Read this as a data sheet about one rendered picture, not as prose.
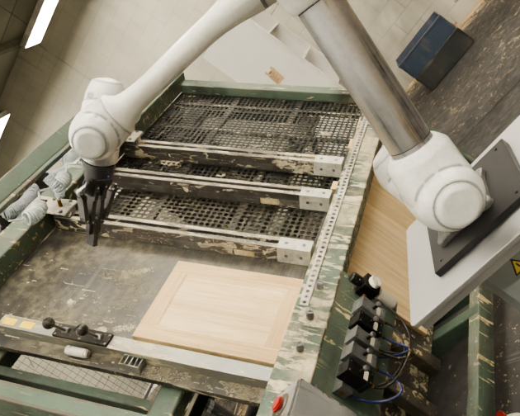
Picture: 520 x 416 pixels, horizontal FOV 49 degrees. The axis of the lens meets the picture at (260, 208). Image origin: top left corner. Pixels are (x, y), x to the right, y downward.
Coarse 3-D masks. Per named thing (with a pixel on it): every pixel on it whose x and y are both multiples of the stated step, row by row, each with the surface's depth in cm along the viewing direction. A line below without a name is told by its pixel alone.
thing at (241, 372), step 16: (0, 320) 192; (32, 320) 191; (32, 336) 188; (48, 336) 185; (96, 352) 182; (112, 352) 179; (128, 352) 176; (144, 352) 176; (160, 352) 175; (176, 352) 174; (192, 352) 174; (176, 368) 174; (192, 368) 171; (208, 368) 169; (224, 368) 168; (240, 368) 168; (256, 368) 167; (256, 384) 166
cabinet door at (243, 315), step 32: (192, 288) 200; (224, 288) 199; (256, 288) 198; (288, 288) 196; (160, 320) 189; (192, 320) 188; (224, 320) 187; (256, 320) 186; (288, 320) 184; (224, 352) 176; (256, 352) 175
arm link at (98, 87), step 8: (96, 80) 135; (104, 80) 136; (112, 80) 137; (88, 88) 136; (96, 88) 134; (104, 88) 134; (112, 88) 135; (120, 88) 137; (88, 96) 135; (96, 96) 134
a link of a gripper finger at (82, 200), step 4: (76, 188) 144; (80, 192) 143; (80, 196) 143; (84, 196) 144; (80, 200) 145; (84, 200) 145; (80, 204) 146; (84, 204) 145; (80, 208) 147; (84, 208) 146; (80, 212) 147; (84, 212) 146; (80, 216) 148; (84, 216) 147; (88, 216) 148; (84, 220) 148; (88, 220) 148
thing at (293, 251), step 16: (48, 176) 226; (64, 192) 229; (48, 208) 232; (64, 208) 231; (64, 224) 234; (80, 224) 231; (112, 224) 226; (128, 224) 225; (144, 224) 225; (160, 224) 223; (176, 224) 222; (144, 240) 225; (160, 240) 222; (176, 240) 220; (192, 240) 217; (208, 240) 214; (224, 240) 212; (240, 240) 211; (256, 240) 211; (272, 240) 210; (288, 240) 208; (304, 240) 208; (256, 256) 212; (272, 256) 209; (288, 256) 207; (304, 256) 204
